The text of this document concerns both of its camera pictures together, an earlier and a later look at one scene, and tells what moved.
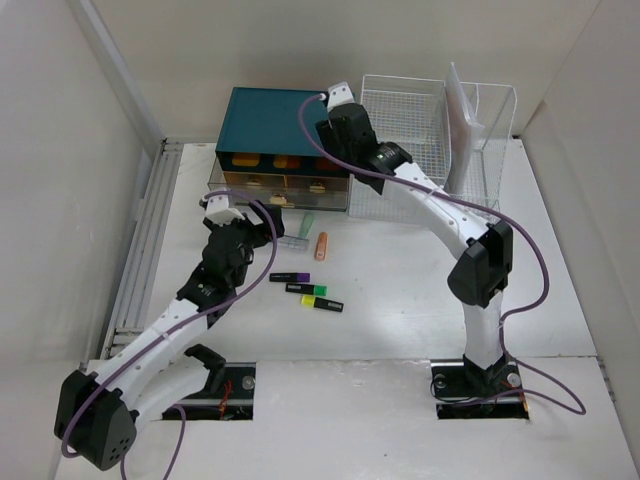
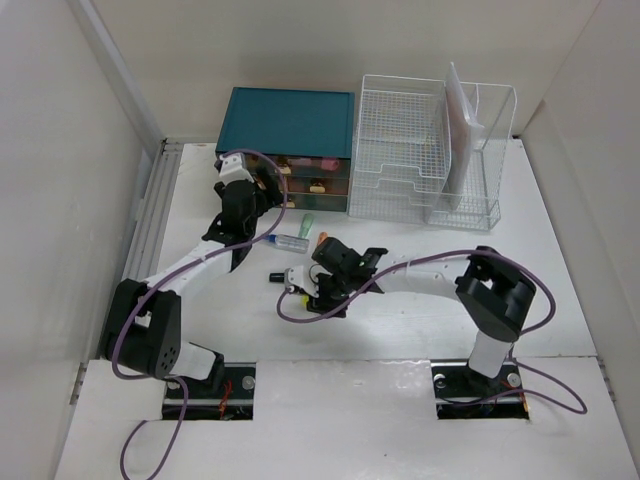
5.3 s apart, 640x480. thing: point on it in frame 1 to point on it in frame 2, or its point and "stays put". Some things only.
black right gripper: [327, 137] to [323, 304]
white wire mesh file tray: [414, 115] stays put
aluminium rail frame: [129, 314] stays put
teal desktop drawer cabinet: [263, 151] stays put
